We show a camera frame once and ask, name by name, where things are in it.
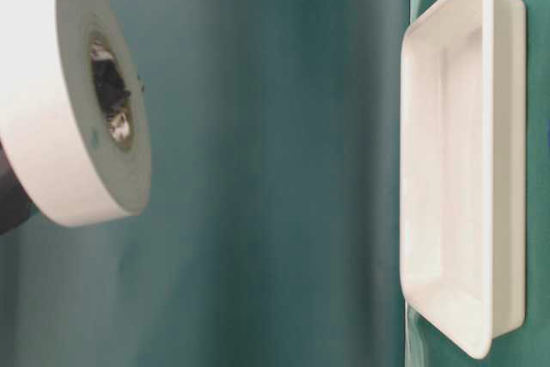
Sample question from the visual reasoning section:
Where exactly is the moving gripper black finger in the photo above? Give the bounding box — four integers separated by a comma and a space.
92, 59, 131, 112
0, 148, 33, 235

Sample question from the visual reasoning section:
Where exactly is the white tape roll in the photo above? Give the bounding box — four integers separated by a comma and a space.
1, 0, 151, 227

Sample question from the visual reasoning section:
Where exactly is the white plastic case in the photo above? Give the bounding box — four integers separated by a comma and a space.
400, 0, 527, 358

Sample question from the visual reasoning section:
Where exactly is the green table cloth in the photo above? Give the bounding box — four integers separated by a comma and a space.
1, 0, 549, 366

